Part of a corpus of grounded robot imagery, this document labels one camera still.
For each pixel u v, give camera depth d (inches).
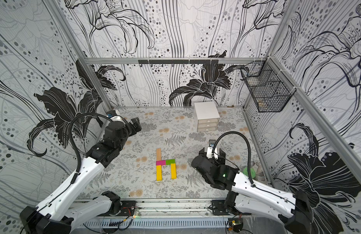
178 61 36.2
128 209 28.4
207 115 37.6
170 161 35.4
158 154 36.4
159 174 33.1
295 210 15.7
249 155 19.8
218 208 28.2
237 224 27.8
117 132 20.9
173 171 33.8
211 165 21.3
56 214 15.1
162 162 34.7
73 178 16.9
